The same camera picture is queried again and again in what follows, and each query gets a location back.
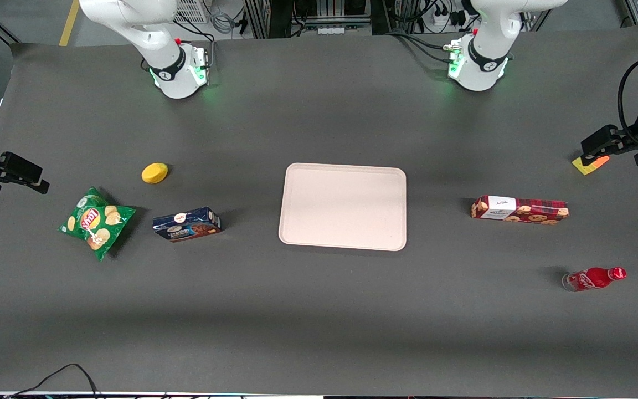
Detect white power strip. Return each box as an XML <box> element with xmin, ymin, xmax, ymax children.
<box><xmin>429</xmin><ymin>10</ymin><xmax>454</xmax><ymax>31</ymax></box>

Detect aluminium frame post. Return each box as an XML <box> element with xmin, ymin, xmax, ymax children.
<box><xmin>244</xmin><ymin>0</ymin><xmax>271</xmax><ymax>39</ymax></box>

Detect black right arm base cable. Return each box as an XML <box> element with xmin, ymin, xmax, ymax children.
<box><xmin>174</xmin><ymin>16</ymin><xmax>215</xmax><ymax>56</ymax></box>

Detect black cable at table edge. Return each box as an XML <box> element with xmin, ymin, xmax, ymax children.
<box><xmin>6</xmin><ymin>363</ymin><xmax>101</xmax><ymax>399</ymax></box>

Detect grey coiled cable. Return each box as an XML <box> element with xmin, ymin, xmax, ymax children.
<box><xmin>210</xmin><ymin>3</ymin><xmax>238</xmax><ymax>35</ymax></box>

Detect yellow orange sticky note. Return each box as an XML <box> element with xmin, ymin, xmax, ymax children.
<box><xmin>572</xmin><ymin>156</ymin><xmax>611</xmax><ymax>176</ymax></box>

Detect red soda bottle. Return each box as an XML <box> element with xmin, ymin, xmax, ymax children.
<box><xmin>562</xmin><ymin>267</ymin><xmax>627</xmax><ymax>293</ymax></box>

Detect yellow floor tape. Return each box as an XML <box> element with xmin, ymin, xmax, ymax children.
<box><xmin>59</xmin><ymin>0</ymin><xmax>80</xmax><ymax>47</ymax></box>

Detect green chips bag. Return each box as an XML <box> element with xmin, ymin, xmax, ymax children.
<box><xmin>58</xmin><ymin>187</ymin><xmax>137</xmax><ymax>262</ymax></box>

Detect beige plastic tray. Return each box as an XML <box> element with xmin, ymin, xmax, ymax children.
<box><xmin>279</xmin><ymin>162</ymin><xmax>408</xmax><ymax>252</ymax></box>

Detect yellow lemon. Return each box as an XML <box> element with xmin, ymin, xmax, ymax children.
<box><xmin>141</xmin><ymin>162</ymin><xmax>169</xmax><ymax>184</ymax></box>

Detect white mesh basket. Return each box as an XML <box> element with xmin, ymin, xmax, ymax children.
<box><xmin>174</xmin><ymin>0</ymin><xmax>209</xmax><ymax>24</ymax></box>

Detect black left arm base cables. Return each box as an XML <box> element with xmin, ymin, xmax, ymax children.
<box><xmin>385</xmin><ymin>30</ymin><xmax>464</xmax><ymax>63</ymax></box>

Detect red cookie box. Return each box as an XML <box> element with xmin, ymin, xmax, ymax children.
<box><xmin>471</xmin><ymin>195</ymin><xmax>569</xmax><ymax>225</ymax></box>

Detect dark blue cookie box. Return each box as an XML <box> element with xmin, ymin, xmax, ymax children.
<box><xmin>152</xmin><ymin>207</ymin><xmax>223</xmax><ymax>243</ymax></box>

